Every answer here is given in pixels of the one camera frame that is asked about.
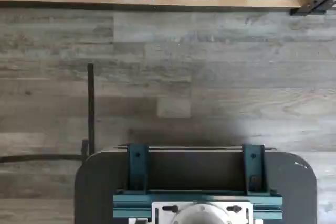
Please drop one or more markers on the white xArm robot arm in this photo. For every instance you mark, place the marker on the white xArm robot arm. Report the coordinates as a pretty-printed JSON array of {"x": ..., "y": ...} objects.
[{"x": 197, "y": 216}]

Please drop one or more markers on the teal metal crossbar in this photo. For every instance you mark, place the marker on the teal metal crossbar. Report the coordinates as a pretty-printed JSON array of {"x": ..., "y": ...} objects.
[{"x": 131, "y": 203}]

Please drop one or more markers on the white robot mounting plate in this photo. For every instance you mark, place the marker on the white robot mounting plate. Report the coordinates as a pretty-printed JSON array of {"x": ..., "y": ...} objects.
[{"x": 245, "y": 217}]

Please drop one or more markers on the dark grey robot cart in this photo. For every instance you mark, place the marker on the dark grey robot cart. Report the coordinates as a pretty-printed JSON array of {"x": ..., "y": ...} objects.
[{"x": 288, "y": 195}]

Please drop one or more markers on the teal metal bracket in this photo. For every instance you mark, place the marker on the teal metal bracket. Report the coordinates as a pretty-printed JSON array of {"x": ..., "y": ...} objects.
[
  {"x": 254, "y": 169},
  {"x": 136, "y": 169}
]

